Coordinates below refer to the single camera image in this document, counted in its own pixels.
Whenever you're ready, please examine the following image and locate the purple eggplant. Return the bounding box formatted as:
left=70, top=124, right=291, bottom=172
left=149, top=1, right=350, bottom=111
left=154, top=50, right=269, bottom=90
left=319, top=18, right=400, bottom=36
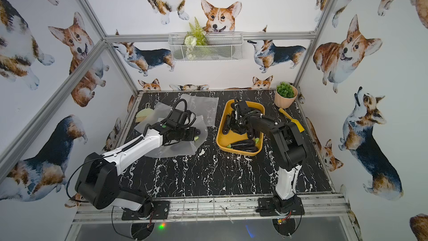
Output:
left=239, top=146, right=259, bottom=153
left=222, top=114, right=231, bottom=135
left=227, top=139, right=256, bottom=149

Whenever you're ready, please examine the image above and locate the frosted zip-top bag front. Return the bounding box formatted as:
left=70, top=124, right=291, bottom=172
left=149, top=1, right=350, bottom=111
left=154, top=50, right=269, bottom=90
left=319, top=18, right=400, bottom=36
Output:
left=145, top=116, right=208, bottom=158

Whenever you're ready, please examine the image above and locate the frosted zip-top bag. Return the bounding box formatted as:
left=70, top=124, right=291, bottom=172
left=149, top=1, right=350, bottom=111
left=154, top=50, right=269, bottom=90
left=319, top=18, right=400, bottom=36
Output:
left=134, top=102, right=172, bottom=133
left=181, top=94, right=219, bottom=127
left=145, top=116, right=208, bottom=158

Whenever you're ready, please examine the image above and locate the yellow plastic tray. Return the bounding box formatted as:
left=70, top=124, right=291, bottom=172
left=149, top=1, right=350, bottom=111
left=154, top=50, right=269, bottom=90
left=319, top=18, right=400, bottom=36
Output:
left=216, top=99, right=264, bottom=157

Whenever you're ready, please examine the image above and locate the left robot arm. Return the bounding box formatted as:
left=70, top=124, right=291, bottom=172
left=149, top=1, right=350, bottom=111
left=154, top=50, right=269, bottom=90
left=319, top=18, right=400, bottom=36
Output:
left=75, top=122, right=201, bottom=216

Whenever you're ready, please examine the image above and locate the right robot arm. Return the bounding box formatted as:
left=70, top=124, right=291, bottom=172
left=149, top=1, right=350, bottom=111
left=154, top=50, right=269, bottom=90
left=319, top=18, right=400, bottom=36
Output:
left=216, top=99, right=307, bottom=203

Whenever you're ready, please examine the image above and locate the frosted zip-top bag left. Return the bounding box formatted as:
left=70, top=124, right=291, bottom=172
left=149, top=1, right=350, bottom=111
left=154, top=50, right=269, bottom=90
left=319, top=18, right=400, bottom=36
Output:
left=134, top=102, right=172, bottom=133

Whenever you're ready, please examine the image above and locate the frosted zip-top bag rear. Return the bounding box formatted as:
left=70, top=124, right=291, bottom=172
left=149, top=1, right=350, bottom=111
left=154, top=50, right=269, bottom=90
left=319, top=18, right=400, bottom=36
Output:
left=181, top=94, right=219, bottom=127

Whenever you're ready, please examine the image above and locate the pink pot green plant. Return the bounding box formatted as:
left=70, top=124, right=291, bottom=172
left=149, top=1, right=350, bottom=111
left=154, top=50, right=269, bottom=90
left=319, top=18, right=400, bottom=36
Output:
left=274, top=82, right=298, bottom=109

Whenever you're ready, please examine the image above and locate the yellow plastic scoop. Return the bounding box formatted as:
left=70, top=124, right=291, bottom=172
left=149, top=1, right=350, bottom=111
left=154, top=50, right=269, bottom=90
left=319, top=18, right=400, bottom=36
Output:
left=279, top=108, right=305, bottom=133

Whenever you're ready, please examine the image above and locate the artificial fern and flower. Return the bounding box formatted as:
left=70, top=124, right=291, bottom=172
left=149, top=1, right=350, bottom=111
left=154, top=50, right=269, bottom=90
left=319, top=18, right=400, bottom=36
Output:
left=183, top=18, right=209, bottom=60

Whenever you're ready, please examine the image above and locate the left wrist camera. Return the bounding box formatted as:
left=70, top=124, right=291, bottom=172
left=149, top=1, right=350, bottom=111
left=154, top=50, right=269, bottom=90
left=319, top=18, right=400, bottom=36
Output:
left=166, top=109, right=191, bottom=128

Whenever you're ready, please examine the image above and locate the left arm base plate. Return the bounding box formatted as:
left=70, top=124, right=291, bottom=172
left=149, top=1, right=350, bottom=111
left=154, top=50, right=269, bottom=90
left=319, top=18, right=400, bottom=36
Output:
left=121, top=200, right=171, bottom=221

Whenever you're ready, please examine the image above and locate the white wire wall basket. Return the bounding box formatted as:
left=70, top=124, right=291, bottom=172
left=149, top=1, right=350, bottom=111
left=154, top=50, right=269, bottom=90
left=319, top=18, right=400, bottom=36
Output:
left=168, top=32, right=244, bottom=61

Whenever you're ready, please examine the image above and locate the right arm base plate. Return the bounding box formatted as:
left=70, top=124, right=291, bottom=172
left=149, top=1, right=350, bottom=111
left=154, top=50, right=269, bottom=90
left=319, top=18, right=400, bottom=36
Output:
left=255, top=195, right=305, bottom=216

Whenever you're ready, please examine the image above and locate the aluminium frame post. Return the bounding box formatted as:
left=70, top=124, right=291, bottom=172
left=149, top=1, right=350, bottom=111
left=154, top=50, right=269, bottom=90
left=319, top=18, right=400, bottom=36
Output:
left=1, top=39, right=107, bottom=181

